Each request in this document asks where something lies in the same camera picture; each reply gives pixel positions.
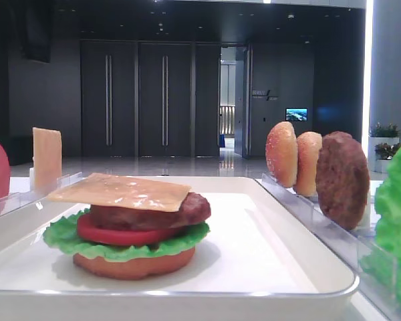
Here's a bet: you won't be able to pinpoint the orange cheese slice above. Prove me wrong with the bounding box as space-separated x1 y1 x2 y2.
47 173 191 212
33 127 62 190

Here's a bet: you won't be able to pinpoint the brown meat patty on stack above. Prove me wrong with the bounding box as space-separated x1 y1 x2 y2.
89 192 211 231

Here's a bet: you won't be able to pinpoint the red tomato slice on stack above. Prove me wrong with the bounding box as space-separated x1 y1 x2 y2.
77 214 185 246

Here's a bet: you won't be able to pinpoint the clear holder for cheese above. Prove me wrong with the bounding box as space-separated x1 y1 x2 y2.
29 167 83 195

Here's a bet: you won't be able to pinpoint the standing brown meat patty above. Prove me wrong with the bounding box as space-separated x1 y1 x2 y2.
315 131 370 230

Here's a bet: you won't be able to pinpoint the green lettuce leaf on stack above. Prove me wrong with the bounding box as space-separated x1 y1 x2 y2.
43 208 210 263

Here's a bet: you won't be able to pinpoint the standing green lettuce leaf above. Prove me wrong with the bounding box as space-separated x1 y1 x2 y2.
360 147 401 305

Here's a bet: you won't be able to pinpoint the standing bun far right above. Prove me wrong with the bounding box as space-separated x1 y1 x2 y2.
265 121 298 188

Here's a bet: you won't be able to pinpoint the standing bun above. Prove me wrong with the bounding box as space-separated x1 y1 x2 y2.
265 121 298 188
294 132 322 197

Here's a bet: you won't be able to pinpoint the dark double doors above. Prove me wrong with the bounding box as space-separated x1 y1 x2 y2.
81 41 221 157

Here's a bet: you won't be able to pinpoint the white metal tray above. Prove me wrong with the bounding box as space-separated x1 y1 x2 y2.
0 177 360 320

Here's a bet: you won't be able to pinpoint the bottom bun on tray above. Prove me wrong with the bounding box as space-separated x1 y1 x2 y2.
73 247 195 280

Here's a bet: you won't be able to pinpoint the potted plants in planter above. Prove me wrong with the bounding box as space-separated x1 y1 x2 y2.
368 122 400 173

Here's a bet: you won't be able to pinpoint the wall display screen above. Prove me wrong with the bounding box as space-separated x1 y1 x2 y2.
285 108 307 122

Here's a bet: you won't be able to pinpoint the clear left rail strip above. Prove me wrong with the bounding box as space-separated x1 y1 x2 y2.
0 172 84 223

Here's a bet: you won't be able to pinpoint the clear rail strip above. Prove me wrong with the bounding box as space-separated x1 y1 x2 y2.
260 173 401 320
0 172 84 223

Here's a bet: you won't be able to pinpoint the clear right rail strip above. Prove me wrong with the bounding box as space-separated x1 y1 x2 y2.
260 173 401 320

